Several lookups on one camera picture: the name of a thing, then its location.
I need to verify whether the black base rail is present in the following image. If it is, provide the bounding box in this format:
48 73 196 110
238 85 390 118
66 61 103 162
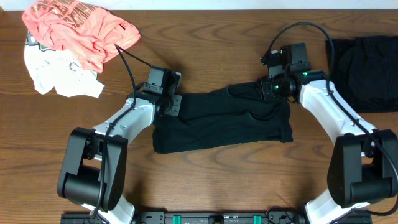
60 208 373 224

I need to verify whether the orange t-shirt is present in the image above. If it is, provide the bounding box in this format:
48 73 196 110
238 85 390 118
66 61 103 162
22 0 141 73

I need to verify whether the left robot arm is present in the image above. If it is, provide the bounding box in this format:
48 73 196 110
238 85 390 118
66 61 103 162
57 66 182 223

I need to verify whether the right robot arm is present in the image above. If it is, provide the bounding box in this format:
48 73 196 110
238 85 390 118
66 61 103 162
259 43 397 223

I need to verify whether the black t-shirt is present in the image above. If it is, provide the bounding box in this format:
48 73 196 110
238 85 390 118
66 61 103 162
152 82 293 154

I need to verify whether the white t-shirt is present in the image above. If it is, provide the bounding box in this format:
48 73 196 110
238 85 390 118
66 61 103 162
24 33 104 98

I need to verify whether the folded black garment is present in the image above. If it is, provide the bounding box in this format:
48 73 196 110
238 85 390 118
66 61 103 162
331 36 397 113

